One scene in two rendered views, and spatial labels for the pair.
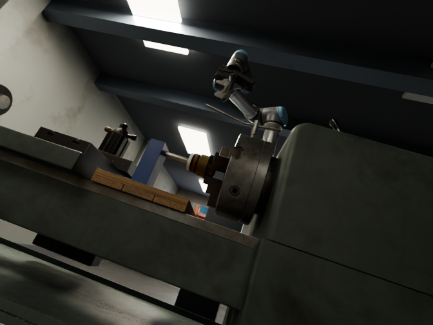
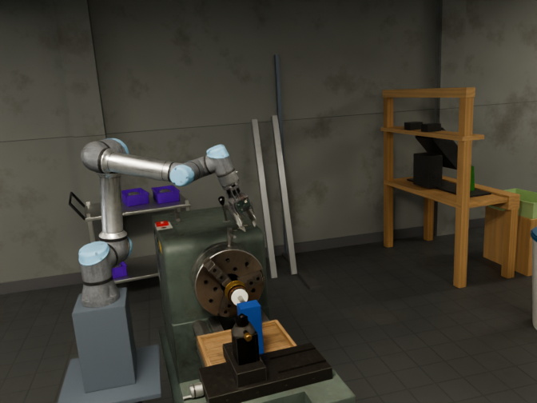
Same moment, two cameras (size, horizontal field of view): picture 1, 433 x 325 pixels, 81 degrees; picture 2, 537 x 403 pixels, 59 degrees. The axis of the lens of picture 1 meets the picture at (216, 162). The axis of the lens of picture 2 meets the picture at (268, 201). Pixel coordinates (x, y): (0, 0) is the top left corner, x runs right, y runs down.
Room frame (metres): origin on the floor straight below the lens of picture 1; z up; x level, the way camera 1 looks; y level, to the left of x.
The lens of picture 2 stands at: (1.55, 1.80, 1.91)
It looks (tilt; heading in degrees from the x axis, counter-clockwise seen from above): 13 degrees down; 245
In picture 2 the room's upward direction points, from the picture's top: 3 degrees counter-clockwise
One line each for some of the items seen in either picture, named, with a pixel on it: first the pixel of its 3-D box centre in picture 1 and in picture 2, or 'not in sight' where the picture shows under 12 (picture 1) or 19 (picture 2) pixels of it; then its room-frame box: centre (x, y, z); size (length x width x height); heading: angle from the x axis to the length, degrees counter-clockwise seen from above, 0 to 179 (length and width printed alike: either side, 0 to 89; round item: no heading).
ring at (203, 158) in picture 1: (203, 166); (236, 292); (0.91, 0.04, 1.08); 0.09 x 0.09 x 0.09; 83
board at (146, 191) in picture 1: (153, 203); (247, 348); (0.92, 0.16, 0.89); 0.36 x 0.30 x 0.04; 173
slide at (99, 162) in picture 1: (93, 166); (264, 373); (0.98, 0.45, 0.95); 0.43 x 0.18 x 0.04; 173
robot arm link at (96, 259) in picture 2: not in sight; (96, 261); (1.42, -0.17, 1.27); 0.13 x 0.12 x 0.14; 51
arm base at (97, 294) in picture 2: not in sight; (99, 288); (1.43, -0.16, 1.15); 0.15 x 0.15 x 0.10
